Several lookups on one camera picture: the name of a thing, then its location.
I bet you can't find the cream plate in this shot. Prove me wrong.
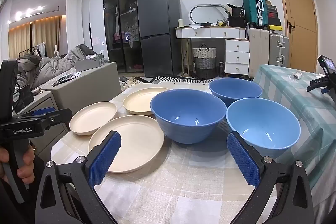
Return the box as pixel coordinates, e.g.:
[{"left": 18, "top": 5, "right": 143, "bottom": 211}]
[
  {"left": 69, "top": 101, "right": 118, "bottom": 136},
  {"left": 123, "top": 87, "right": 172, "bottom": 116},
  {"left": 88, "top": 115, "right": 165, "bottom": 174}
]

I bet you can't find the black and white rug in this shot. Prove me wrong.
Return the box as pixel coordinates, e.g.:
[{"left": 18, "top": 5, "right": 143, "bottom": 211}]
[{"left": 155, "top": 76, "right": 218, "bottom": 84}]

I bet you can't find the white wardrobe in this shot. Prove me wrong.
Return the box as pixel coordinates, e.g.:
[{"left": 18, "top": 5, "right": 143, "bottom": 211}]
[{"left": 82, "top": 0, "right": 105, "bottom": 55}]

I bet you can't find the beige curtain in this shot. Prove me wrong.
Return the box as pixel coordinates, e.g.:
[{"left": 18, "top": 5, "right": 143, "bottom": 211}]
[{"left": 8, "top": 15, "right": 62, "bottom": 59}]

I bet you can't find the person's left hand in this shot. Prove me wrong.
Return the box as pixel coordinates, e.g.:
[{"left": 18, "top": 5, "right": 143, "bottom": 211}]
[{"left": 0, "top": 147, "right": 35, "bottom": 185}]

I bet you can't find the black bag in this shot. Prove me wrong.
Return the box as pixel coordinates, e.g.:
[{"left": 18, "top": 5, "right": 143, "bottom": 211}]
[{"left": 229, "top": 6, "right": 246, "bottom": 28}]

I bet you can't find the silver suitcase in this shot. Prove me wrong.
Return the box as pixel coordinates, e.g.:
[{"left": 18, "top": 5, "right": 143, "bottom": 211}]
[{"left": 268, "top": 33, "right": 290, "bottom": 68}]

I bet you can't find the clothes rack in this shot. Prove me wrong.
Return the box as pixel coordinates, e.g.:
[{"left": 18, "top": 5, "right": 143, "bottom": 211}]
[{"left": 16, "top": 42, "right": 46, "bottom": 56}]

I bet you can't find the wooden door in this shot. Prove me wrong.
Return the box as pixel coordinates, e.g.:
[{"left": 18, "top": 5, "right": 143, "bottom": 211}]
[{"left": 274, "top": 0, "right": 319, "bottom": 73}]

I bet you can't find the printed tote bag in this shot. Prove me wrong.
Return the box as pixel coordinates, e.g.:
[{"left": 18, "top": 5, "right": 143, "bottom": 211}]
[{"left": 121, "top": 76, "right": 158, "bottom": 90}]

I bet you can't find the grey nightstand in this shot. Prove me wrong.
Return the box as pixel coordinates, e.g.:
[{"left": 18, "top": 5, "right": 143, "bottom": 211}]
[{"left": 16, "top": 90, "right": 69, "bottom": 159}]

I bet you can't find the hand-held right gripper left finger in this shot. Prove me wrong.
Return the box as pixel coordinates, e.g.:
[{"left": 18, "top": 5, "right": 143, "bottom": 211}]
[{"left": 35, "top": 131, "right": 122, "bottom": 224}]

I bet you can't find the dark glass cabinet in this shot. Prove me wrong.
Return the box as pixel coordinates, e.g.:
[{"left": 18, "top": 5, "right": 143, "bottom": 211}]
[{"left": 103, "top": 0, "right": 138, "bottom": 75}]

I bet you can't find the beige suitcase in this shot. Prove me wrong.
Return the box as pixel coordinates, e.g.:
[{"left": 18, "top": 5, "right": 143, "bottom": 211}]
[{"left": 248, "top": 28, "right": 270, "bottom": 79}]

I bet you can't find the black camera device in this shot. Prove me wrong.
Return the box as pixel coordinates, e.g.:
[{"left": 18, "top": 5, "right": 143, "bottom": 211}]
[{"left": 307, "top": 55, "right": 336, "bottom": 109}]

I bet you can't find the dark grey refrigerator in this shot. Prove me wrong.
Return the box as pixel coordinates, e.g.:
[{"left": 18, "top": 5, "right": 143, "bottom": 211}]
[{"left": 136, "top": 0, "right": 182, "bottom": 78}]

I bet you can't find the teal checked tablecloth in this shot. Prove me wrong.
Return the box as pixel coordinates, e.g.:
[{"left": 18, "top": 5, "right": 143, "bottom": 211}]
[{"left": 253, "top": 64, "right": 336, "bottom": 198}]

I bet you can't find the grey shoe box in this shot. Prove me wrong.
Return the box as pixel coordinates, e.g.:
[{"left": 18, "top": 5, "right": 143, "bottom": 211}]
[{"left": 74, "top": 53, "right": 105, "bottom": 72}]

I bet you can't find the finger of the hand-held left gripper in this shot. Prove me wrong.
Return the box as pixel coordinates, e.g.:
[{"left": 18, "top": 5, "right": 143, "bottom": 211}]
[
  {"left": 12, "top": 107, "right": 55, "bottom": 120},
  {"left": 16, "top": 108, "right": 73, "bottom": 133}
]

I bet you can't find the teal suitcase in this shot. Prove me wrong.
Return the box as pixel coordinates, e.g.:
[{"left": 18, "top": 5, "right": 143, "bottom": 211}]
[{"left": 241, "top": 0, "right": 269, "bottom": 29}]

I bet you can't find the black cable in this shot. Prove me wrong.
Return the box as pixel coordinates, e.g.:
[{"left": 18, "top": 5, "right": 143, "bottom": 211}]
[{"left": 12, "top": 82, "right": 21, "bottom": 113}]

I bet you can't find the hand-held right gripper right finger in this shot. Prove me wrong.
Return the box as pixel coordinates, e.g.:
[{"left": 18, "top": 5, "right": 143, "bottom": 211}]
[{"left": 226, "top": 131, "right": 314, "bottom": 224}]

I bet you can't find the woven laundry basket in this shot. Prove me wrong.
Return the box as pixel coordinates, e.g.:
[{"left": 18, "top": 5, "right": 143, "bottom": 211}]
[{"left": 192, "top": 44, "right": 217, "bottom": 79}]

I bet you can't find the light blue bowl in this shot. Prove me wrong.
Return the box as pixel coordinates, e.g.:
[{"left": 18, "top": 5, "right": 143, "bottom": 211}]
[{"left": 226, "top": 98, "right": 301, "bottom": 159}]

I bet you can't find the round tray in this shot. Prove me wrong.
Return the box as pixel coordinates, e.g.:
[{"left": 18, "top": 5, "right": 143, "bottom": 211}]
[{"left": 52, "top": 71, "right": 79, "bottom": 86}]

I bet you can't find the grey sofa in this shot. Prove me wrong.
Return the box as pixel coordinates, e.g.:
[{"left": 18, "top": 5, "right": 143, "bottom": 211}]
[{"left": 39, "top": 61, "right": 122, "bottom": 114}]

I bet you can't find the oval mirror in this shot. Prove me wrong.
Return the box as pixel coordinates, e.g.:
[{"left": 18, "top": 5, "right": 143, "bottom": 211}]
[{"left": 189, "top": 4, "right": 231, "bottom": 26}]

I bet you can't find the white dressing table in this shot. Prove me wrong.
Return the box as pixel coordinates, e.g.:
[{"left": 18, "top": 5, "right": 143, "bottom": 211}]
[{"left": 175, "top": 25, "right": 250, "bottom": 76}]

